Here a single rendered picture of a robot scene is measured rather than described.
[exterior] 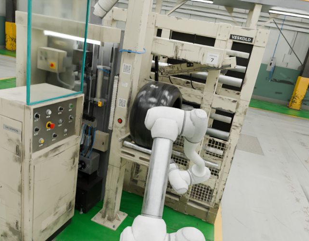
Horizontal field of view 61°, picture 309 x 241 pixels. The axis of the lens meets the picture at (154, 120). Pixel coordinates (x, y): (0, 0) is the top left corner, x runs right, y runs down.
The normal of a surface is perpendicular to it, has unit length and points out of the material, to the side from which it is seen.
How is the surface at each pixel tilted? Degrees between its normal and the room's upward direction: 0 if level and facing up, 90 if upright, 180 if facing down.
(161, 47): 90
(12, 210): 90
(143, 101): 56
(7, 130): 90
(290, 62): 90
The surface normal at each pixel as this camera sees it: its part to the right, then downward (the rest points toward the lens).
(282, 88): -0.22, 0.27
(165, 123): 0.00, -0.22
